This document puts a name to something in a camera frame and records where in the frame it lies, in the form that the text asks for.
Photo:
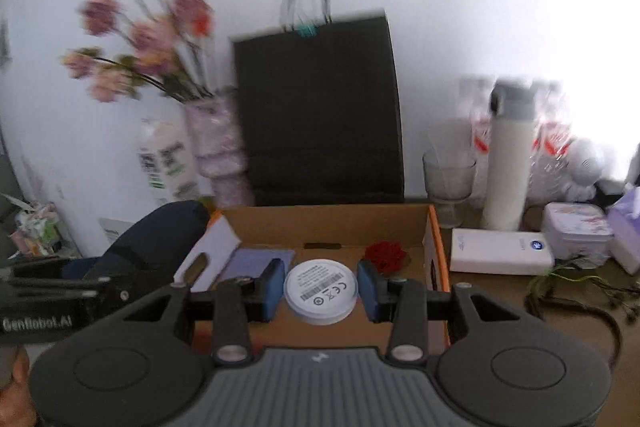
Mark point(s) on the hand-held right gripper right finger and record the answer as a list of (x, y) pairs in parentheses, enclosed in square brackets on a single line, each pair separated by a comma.
[(368, 292)]

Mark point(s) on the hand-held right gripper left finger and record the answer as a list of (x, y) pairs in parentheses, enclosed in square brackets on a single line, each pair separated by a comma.
[(272, 289)]

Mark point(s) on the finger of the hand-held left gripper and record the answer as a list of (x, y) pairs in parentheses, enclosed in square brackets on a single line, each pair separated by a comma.
[(75, 289)]

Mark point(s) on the white round disc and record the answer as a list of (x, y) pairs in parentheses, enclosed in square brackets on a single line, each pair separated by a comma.
[(321, 292)]

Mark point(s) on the red cardboard box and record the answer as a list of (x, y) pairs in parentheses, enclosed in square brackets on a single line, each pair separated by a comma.
[(325, 227)]

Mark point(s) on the dark blue pouch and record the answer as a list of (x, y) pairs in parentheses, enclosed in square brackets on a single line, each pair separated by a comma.
[(155, 232)]

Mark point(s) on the brown wooden desktop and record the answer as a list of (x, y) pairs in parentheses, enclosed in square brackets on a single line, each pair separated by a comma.
[(500, 302)]

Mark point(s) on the person's left hand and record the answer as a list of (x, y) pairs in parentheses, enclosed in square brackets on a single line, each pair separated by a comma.
[(17, 382)]

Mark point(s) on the purple card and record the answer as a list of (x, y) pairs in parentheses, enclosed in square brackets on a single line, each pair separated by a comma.
[(255, 262)]

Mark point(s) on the red fabric rose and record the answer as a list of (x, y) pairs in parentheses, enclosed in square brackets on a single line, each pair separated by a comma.
[(385, 257)]

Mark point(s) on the colourful packets rack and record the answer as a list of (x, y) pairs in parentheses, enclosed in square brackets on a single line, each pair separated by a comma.
[(35, 227)]

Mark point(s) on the clear glass cup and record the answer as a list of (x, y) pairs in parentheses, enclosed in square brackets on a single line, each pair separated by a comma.
[(447, 187)]

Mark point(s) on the white power bank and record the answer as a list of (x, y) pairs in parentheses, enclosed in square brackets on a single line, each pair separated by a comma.
[(500, 252)]

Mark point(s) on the pale purple vase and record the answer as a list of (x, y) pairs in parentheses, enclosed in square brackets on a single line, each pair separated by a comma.
[(220, 147)]

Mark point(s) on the white milk carton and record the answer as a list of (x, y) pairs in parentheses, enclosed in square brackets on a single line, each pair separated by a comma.
[(167, 162)]

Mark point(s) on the black paper bag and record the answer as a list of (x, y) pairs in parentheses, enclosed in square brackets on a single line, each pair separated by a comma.
[(320, 117)]

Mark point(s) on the white thermos bottle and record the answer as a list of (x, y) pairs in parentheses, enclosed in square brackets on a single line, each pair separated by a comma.
[(510, 167)]

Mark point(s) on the white tin box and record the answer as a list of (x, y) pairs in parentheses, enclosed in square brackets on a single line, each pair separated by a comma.
[(575, 227)]

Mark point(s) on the pack of clear water bottles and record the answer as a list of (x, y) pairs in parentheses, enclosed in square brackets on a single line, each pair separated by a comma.
[(552, 147)]

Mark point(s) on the pink artificial flowers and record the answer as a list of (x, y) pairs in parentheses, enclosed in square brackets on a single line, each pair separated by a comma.
[(145, 37)]

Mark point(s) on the purple tissue pack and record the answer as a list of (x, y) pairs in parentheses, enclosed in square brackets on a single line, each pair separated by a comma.
[(627, 232)]

